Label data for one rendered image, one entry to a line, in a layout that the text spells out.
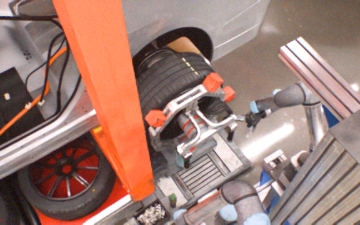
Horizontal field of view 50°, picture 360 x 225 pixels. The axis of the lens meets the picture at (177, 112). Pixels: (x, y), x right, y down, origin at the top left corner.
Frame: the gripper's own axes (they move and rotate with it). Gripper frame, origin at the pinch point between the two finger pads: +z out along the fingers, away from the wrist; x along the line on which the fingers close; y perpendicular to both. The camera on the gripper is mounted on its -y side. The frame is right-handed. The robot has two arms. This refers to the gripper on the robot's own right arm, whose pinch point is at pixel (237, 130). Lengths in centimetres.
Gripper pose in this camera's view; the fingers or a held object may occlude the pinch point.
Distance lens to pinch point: 252.8
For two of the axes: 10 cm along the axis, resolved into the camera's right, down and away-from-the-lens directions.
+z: -8.3, 4.9, -2.7
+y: 0.0, -4.8, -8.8
